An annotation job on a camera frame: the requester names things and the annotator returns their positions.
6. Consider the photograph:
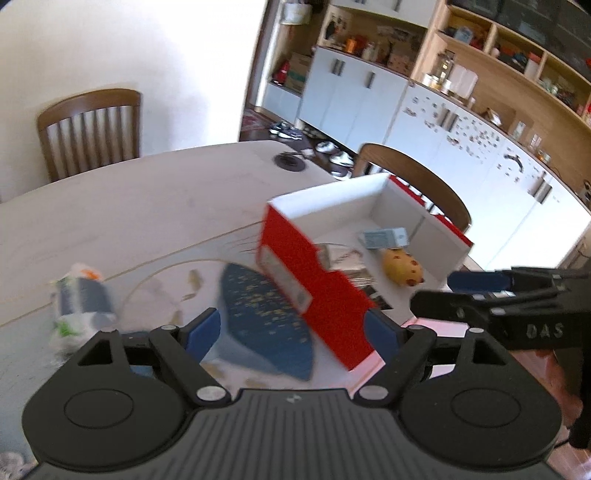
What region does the dark wooden slatted chair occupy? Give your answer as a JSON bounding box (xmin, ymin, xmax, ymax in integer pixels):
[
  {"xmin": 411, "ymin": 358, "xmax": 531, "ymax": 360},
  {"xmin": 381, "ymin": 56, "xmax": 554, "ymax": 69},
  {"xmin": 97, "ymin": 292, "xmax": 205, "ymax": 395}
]
[
  {"xmin": 357, "ymin": 143, "xmax": 472, "ymax": 237},
  {"xmin": 36, "ymin": 89, "xmax": 142, "ymax": 184}
]

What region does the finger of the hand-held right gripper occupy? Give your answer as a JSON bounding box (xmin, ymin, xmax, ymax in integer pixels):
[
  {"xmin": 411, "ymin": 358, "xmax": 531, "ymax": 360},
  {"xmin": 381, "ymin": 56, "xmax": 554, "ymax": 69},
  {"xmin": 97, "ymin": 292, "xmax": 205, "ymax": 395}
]
[
  {"xmin": 446, "ymin": 268, "xmax": 568, "ymax": 297},
  {"xmin": 409, "ymin": 289, "xmax": 509, "ymax": 334}
]

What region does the brown cardboard box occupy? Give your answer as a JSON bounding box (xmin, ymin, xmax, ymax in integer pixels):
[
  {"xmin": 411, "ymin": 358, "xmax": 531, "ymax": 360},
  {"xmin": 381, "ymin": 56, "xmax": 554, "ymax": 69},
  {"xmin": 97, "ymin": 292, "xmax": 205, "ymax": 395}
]
[{"xmin": 285, "ymin": 52, "xmax": 313, "ymax": 94}]

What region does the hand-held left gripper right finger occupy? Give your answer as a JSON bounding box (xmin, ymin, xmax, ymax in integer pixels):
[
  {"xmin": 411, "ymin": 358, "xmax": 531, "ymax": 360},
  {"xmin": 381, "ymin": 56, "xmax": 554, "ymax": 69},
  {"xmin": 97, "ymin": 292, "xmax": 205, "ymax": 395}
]
[{"xmin": 355, "ymin": 308, "xmax": 522, "ymax": 408}]

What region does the pale tote bag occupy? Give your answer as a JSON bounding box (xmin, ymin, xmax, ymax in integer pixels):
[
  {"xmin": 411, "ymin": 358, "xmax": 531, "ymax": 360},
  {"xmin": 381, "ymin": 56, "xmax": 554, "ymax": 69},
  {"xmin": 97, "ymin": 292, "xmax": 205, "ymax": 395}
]
[{"xmin": 281, "ymin": 0, "xmax": 308, "ymax": 25}]

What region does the small grey-blue carton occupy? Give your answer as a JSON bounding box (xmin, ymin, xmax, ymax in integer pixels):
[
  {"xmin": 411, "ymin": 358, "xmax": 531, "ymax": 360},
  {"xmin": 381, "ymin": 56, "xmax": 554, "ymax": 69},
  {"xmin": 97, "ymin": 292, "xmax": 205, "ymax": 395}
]
[{"xmin": 359, "ymin": 227, "xmax": 410, "ymax": 252}]

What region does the black round cable grommet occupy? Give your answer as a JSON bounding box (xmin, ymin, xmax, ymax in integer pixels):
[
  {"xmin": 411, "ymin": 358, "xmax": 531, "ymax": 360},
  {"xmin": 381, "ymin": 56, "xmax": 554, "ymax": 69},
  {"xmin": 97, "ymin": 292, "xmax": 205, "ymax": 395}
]
[{"xmin": 274, "ymin": 154, "xmax": 306, "ymax": 173}]

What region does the printed fish table mat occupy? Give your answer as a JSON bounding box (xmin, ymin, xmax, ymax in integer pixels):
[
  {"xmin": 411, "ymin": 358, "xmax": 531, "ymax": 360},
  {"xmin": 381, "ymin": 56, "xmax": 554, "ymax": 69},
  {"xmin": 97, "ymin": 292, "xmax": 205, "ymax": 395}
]
[{"xmin": 0, "ymin": 223, "xmax": 416, "ymax": 462}]

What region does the white wooden wall cabinet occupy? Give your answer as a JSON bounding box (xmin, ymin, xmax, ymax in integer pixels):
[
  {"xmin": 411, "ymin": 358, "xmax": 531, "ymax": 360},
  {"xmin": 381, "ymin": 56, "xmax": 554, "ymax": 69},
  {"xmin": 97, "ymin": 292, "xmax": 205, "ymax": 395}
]
[{"xmin": 240, "ymin": 0, "xmax": 591, "ymax": 289}]

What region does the plastic bag of dark dried fruit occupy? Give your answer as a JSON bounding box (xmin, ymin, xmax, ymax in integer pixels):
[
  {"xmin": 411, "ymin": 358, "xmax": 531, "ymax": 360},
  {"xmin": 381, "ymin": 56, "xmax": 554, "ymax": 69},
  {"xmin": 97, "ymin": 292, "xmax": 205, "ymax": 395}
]
[{"xmin": 48, "ymin": 262, "xmax": 119, "ymax": 357}]

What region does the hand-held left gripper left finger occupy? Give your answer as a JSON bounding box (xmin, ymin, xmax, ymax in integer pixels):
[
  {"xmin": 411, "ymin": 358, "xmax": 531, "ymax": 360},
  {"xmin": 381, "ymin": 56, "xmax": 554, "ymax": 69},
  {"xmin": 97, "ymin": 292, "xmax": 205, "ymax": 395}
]
[{"xmin": 69, "ymin": 308, "xmax": 232, "ymax": 408}]

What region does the yellow spotted toy ball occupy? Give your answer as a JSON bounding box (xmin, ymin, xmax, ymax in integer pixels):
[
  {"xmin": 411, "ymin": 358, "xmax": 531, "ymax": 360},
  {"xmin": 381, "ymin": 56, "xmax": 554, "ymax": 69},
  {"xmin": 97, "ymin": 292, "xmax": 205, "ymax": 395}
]
[{"xmin": 382, "ymin": 248, "xmax": 425, "ymax": 287}]

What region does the red cardboard shoebox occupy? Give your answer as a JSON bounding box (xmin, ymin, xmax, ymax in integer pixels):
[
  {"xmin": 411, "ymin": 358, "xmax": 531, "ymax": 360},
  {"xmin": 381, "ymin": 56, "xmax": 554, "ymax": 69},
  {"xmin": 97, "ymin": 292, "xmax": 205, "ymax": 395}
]
[{"xmin": 256, "ymin": 172, "xmax": 476, "ymax": 373}]

